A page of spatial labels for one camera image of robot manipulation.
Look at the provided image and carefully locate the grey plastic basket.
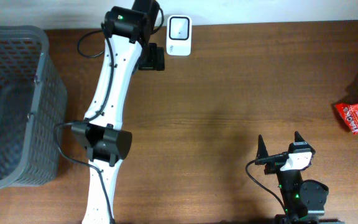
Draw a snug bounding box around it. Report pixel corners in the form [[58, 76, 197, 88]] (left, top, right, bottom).
[[0, 26, 68, 189]]

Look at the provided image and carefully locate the white barcode scanner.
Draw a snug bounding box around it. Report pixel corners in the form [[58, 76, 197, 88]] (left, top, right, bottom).
[[166, 15, 192, 56]]

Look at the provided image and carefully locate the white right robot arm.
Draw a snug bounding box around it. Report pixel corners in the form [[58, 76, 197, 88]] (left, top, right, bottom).
[[254, 132, 329, 223]]

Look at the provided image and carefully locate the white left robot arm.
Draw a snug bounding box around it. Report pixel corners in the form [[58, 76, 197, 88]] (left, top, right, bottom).
[[70, 0, 165, 223]]

